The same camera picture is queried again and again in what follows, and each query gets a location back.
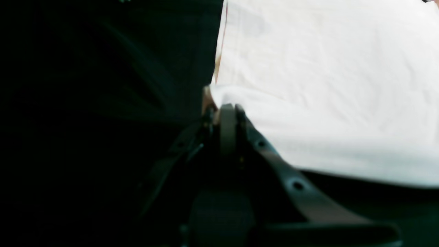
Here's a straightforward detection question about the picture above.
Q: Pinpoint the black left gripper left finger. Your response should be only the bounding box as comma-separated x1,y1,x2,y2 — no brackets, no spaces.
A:
130,110,215,247

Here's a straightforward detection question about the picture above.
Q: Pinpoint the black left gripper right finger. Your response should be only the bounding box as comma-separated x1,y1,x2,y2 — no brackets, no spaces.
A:
219,104,403,247

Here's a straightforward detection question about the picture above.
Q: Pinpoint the light pink T-shirt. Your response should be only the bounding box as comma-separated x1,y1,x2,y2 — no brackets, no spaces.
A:
206,0,439,189

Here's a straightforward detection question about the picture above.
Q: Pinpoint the black tablecloth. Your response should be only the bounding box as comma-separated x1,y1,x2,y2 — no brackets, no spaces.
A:
1,0,438,247

